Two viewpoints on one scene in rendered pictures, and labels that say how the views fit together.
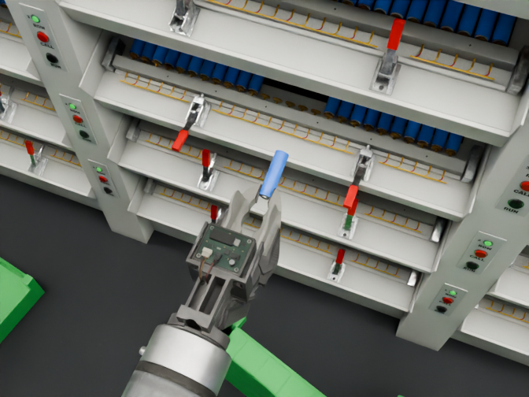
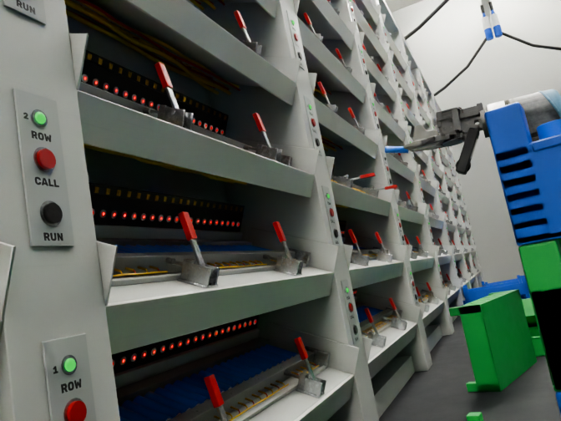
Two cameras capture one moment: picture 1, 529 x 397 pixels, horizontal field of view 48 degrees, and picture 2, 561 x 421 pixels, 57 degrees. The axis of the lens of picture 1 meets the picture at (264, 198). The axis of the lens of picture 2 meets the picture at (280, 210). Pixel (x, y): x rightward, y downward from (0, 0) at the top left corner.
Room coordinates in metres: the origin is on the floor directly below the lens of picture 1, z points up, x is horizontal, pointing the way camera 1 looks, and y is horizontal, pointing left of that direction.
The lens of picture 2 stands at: (0.73, 1.36, 0.32)
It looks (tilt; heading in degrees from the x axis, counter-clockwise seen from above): 9 degrees up; 271
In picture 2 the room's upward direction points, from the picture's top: 11 degrees counter-clockwise
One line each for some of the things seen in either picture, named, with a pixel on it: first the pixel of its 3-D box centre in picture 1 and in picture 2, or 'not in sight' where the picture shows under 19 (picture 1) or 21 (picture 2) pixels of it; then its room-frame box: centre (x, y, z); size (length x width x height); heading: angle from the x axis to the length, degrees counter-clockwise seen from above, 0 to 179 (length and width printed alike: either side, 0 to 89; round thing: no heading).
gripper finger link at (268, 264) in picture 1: (257, 257); not in sight; (0.31, 0.01, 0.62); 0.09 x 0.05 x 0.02; 154
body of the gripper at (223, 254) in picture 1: (217, 287); (462, 126); (0.26, 0.05, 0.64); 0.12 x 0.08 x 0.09; 158
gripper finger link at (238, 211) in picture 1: (238, 205); (419, 135); (0.37, 0.03, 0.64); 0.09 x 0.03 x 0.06; 162
